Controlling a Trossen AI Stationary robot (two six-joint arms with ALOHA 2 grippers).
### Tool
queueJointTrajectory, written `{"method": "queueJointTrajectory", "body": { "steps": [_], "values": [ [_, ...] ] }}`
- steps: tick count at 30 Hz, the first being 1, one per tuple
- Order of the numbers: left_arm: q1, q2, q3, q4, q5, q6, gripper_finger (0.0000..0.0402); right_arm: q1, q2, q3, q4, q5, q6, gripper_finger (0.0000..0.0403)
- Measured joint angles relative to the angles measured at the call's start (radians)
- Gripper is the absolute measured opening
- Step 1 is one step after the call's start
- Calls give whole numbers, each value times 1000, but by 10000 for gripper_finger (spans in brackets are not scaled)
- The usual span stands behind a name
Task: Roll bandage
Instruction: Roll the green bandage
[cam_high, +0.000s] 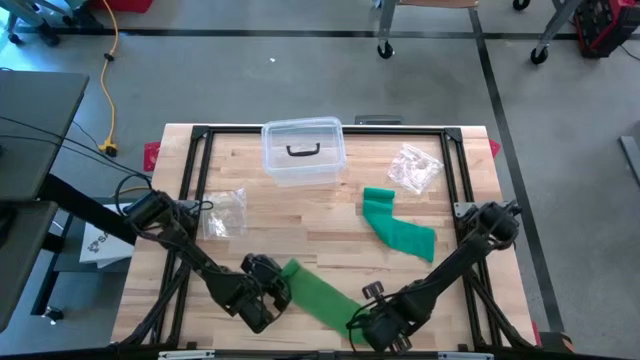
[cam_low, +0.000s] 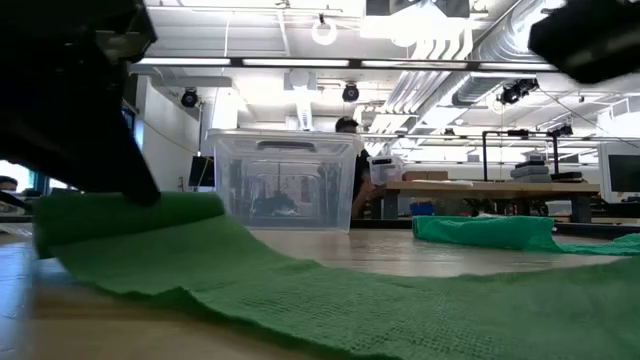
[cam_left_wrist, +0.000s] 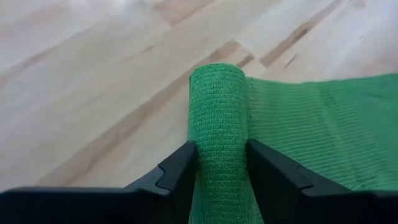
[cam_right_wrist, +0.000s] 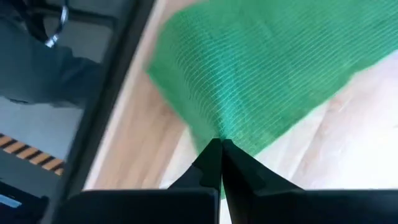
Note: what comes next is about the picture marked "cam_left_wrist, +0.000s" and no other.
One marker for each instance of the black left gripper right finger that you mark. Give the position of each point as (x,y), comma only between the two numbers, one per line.
(311,205)

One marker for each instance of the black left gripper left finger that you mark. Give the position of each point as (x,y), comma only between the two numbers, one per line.
(140,205)

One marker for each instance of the green elastic bandage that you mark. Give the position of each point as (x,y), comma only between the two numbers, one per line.
(217,124)

